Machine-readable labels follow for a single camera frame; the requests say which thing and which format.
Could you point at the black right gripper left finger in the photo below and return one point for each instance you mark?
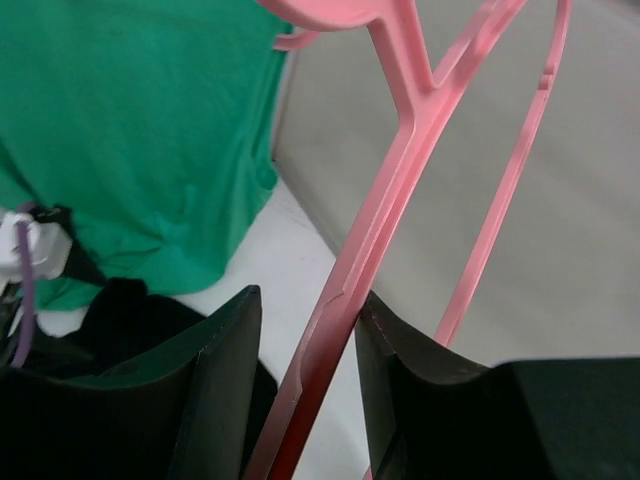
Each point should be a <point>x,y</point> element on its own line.
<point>203,437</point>

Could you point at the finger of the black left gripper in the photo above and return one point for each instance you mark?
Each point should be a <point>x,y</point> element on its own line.
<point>79,265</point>

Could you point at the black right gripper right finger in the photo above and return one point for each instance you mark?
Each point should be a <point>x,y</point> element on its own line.
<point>433,414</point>

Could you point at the black t shirt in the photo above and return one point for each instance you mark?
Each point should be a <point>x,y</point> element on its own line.
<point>144,348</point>

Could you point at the green tank top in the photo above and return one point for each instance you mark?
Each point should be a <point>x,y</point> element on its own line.
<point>150,120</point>

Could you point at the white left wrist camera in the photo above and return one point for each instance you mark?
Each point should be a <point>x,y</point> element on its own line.
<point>49,247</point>

